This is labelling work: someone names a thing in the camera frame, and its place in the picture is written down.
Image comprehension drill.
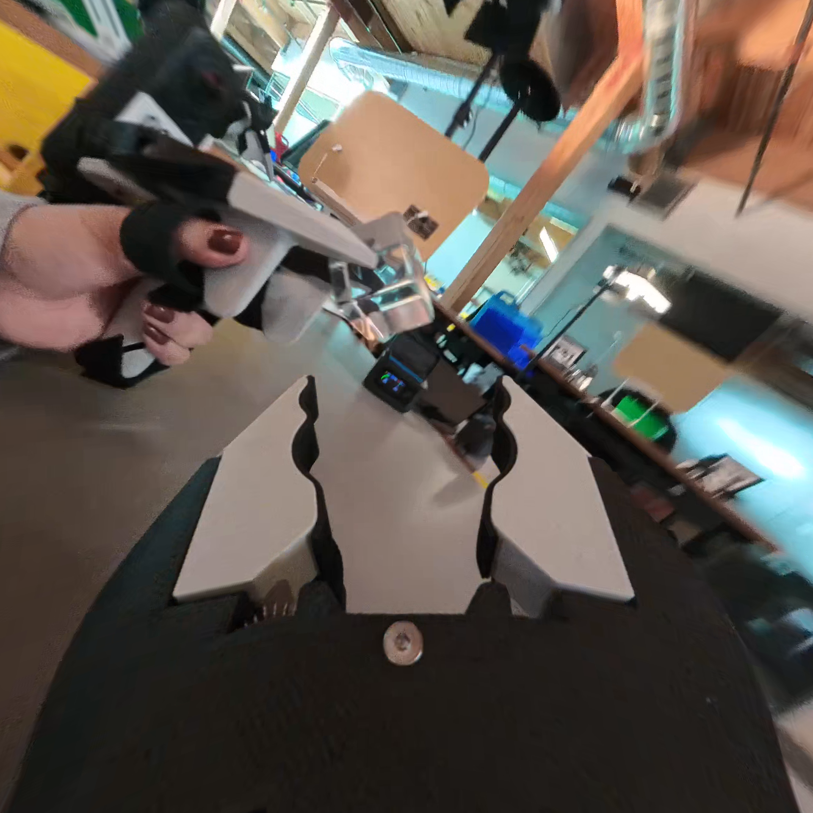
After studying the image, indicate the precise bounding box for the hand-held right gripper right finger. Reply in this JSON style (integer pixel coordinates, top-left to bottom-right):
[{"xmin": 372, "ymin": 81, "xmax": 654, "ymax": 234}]
[{"xmin": 476, "ymin": 375, "xmax": 637, "ymax": 618}]

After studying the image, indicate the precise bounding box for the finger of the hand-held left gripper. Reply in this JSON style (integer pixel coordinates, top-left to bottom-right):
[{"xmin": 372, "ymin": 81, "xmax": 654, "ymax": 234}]
[
  {"xmin": 260, "ymin": 273, "xmax": 340, "ymax": 345},
  {"xmin": 225, "ymin": 171, "xmax": 382, "ymax": 283}
]

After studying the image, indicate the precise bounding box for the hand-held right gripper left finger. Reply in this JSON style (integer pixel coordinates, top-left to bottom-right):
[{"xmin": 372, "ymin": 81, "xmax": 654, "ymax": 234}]
[{"xmin": 171, "ymin": 375, "xmax": 348, "ymax": 616}]

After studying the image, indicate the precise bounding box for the clear acrylic block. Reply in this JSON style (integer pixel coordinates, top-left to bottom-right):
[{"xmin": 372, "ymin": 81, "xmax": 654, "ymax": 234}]
[{"xmin": 327, "ymin": 216, "xmax": 439, "ymax": 337}]

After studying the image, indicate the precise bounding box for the person's left forearm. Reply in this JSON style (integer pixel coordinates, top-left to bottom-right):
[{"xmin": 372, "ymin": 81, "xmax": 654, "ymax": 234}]
[{"xmin": 0, "ymin": 191, "xmax": 42, "ymax": 268}]

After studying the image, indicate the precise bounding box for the person's left hand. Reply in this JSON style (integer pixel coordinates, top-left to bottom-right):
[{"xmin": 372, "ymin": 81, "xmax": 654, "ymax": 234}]
[{"xmin": 0, "ymin": 203, "xmax": 252, "ymax": 369}]

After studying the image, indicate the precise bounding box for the long wooden desk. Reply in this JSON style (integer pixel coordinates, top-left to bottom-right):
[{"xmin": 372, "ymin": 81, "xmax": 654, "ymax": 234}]
[{"xmin": 432, "ymin": 299, "xmax": 781, "ymax": 555}]

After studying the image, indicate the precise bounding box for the black power station blue trim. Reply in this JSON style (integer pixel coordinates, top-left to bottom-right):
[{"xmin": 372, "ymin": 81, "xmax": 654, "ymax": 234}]
[{"xmin": 362, "ymin": 333, "xmax": 440, "ymax": 414}]

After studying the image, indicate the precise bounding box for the green plastic bin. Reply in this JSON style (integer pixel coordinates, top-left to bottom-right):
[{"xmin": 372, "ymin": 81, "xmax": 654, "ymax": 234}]
[{"xmin": 611, "ymin": 394, "xmax": 675, "ymax": 443}]

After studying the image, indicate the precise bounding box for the yellow plastic bin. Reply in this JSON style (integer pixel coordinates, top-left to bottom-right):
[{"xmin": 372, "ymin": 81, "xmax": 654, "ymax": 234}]
[{"xmin": 0, "ymin": 19, "xmax": 96, "ymax": 198}]

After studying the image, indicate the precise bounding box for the black and white marker board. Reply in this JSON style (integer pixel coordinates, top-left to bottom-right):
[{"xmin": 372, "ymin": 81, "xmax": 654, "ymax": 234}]
[{"xmin": 681, "ymin": 454, "xmax": 764, "ymax": 504}]

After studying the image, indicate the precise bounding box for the blue plastic bin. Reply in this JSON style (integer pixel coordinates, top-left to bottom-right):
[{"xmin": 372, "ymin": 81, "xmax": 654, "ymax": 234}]
[{"xmin": 469, "ymin": 291, "xmax": 545, "ymax": 371}]

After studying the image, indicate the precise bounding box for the black tripod stand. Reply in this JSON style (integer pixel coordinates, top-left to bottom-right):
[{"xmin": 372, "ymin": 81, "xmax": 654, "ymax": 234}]
[{"xmin": 443, "ymin": 54, "xmax": 504, "ymax": 139}]

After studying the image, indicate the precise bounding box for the black studio light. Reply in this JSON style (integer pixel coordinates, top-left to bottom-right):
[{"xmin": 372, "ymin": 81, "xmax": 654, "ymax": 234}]
[{"xmin": 464, "ymin": 0, "xmax": 565, "ymax": 123}]

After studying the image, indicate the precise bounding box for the silver ventilation duct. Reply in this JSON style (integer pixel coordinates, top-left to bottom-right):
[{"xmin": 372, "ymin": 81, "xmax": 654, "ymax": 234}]
[{"xmin": 329, "ymin": 37, "xmax": 515, "ymax": 112}]

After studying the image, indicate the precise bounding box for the wooden support post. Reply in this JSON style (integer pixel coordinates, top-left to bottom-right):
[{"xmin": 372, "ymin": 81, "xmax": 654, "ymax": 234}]
[{"xmin": 437, "ymin": 54, "xmax": 645, "ymax": 313}]

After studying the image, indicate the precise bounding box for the dark wall panel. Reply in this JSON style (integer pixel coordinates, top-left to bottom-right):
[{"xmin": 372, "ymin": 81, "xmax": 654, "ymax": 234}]
[{"xmin": 661, "ymin": 272, "xmax": 783, "ymax": 364}]

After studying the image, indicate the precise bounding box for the wall vent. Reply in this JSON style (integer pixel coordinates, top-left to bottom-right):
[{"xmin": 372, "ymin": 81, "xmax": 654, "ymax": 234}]
[{"xmin": 625, "ymin": 170, "xmax": 697, "ymax": 221}]

